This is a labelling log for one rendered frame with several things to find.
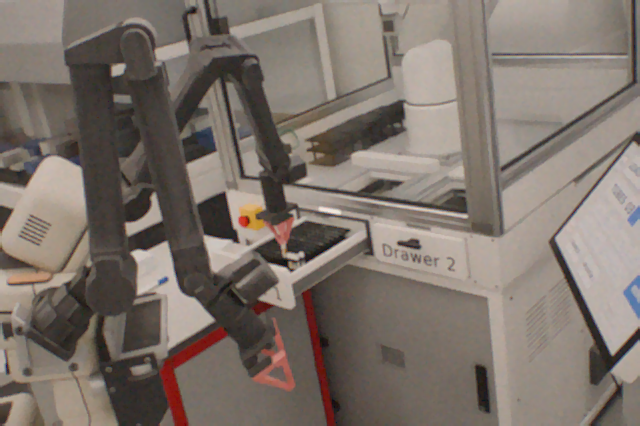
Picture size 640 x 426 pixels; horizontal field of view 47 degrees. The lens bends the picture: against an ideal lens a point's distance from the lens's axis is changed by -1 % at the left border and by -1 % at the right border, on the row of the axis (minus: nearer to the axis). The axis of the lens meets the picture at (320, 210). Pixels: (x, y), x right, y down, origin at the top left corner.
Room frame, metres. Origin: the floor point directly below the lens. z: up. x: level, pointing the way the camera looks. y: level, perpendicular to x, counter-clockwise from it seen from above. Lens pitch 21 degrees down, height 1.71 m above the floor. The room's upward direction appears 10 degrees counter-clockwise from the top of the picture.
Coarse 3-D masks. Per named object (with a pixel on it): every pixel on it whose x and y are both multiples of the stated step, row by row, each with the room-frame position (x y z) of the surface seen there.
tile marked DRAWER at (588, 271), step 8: (592, 256) 1.30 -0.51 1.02; (584, 264) 1.30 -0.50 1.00; (592, 264) 1.28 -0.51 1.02; (576, 272) 1.31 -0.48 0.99; (584, 272) 1.28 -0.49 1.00; (592, 272) 1.26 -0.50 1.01; (600, 272) 1.23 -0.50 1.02; (584, 280) 1.26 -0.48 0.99; (592, 280) 1.24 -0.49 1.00; (584, 288) 1.24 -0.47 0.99
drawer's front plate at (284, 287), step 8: (216, 256) 1.86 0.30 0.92; (224, 256) 1.84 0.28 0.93; (232, 256) 1.82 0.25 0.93; (240, 256) 1.81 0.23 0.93; (216, 264) 1.87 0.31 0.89; (224, 264) 1.84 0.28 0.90; (272, 264) 1.72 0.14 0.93; (216, 272) 1.88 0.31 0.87; (280, 272) 1.68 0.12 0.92; (288, 272) 1.68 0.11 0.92; (280, 280) 1.69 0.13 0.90; (288, 280) 1.68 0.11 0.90; (232, 288) 1.84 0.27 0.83; (272, 288) 1.71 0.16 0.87; (280, 288) 1.69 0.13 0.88; (288, 288) 1.68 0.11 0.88; (264, 296) 1.74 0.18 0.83; (272, 296) 1.72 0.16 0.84; (280, 296) 1.70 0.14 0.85; (288, 296) 1.67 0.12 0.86; (280, 304) 1.70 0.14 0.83; (288, 304) 1.68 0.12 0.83
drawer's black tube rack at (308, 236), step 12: (300, 228) 2.01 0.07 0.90; (312, 228) 1.99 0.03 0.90; (324, 228) 1.98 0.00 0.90; (336, 228) 1.96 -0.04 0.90; (348, 228) 1.94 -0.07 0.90; (276, 240) 1.95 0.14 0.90; (300, 240) 1.92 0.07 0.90; (312, 240) 1.90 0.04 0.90; (324, 240) 1.89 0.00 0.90; (336, 240) 1.95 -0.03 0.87; (288, 252) 1.85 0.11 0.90; (312, 252) 1.83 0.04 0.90; (324, 252) 1.87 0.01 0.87; (276, 264) 1.85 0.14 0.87; (288, 264) 1.83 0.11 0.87; (300, 264) 1.82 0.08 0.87
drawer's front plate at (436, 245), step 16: (384, 224) 1.86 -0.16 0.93; (384, 240) 1.85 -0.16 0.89; (400, 240) 1.81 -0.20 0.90; (432, 240) 1.73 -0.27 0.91; (448, 240) 1.70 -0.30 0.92; (464, 240) 1.68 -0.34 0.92; (384, 256) 1.86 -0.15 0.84; (400, 256) 1.82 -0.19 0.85; (416, 256) 1.78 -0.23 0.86; (432, 256) 1.74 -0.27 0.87; (448, 256) 1.70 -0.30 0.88; (464, 256) 1.67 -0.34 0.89; (432, 272) 1.74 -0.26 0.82; (448, 272) 1.71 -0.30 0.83; (464, 272) 1.67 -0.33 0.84
